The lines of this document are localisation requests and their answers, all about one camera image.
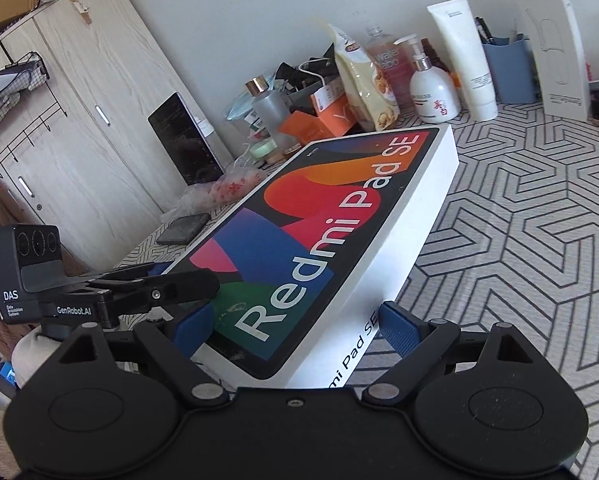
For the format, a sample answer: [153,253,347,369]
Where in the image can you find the orange cardboard box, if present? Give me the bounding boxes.
[278,85,356,154]

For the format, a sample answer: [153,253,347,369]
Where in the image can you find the blue pen holder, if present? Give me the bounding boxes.
[482,36,539,106]

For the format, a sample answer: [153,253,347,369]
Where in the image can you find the black wire hanging rack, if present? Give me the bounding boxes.
[0,50,66,177]

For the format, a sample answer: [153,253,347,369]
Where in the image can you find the black standing tablet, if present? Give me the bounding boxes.
[148,92,225,187]

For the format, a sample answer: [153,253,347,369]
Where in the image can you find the red white plastic bag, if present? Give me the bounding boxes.
[177,167,269,212]

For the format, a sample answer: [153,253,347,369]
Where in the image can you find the black pens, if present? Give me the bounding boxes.
[474,16,496,44]

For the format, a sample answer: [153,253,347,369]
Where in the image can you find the light wooden wardrobe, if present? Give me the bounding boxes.
[0,0,235,273]

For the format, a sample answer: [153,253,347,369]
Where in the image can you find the blue face masks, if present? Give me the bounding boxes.
[224,94,256,122]

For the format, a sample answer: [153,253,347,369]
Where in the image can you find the black clips pile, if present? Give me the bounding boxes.
[274,45,339,97]

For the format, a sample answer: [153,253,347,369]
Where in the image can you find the frosted bottle rose-gold cap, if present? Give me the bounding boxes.
[244,77,294,154]

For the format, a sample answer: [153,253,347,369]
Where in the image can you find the pink transparent bottle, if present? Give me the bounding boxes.
[364,25,416,109]

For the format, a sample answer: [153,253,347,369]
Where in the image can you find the tall white carton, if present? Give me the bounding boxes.
[503,0,591,122]

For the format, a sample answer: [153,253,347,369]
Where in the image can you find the person's left forearm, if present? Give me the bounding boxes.
[10,327,66,377]

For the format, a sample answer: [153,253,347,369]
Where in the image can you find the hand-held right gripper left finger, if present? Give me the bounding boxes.
[50,304,230,407]

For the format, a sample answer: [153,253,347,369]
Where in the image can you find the dark phone lying flat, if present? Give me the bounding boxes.
[157,212,212,246]

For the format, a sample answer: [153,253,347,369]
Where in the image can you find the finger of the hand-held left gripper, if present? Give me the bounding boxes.
[102,269,221,328]
[84,261,173,285]

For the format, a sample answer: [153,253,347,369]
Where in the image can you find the colourful tablet box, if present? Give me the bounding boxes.
[162,125,459,392]

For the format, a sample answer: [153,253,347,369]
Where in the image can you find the green tape roll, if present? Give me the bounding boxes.
[246,138,279,159]

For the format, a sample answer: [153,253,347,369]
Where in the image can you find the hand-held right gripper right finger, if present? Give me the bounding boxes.
[360,301,537,407]

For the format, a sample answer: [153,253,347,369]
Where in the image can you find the white cosmetic tube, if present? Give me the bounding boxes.
[427,0,499,121]

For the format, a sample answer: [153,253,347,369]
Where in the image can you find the beige snack bag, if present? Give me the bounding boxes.
[327,22,400,132]

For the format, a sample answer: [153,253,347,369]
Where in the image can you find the white pump bottle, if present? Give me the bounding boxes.
[394,34,461,124]

